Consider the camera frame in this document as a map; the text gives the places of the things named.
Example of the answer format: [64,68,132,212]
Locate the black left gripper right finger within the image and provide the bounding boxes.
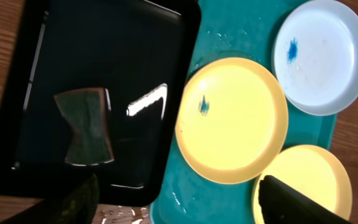
[258,175,351,224]

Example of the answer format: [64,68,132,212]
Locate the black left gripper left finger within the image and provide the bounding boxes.
[1,174,99,224]

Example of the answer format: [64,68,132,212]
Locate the green scrubbing sponge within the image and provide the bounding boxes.
[54,88,114,166]

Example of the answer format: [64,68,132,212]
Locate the yellow plate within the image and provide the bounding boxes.
[175,57,289,184]
[252,144,352,223]

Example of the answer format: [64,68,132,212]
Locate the black plastic tray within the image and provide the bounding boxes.
[0,0,201,207]

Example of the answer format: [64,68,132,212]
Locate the light blue plate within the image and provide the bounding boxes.
[272,0,358,116]

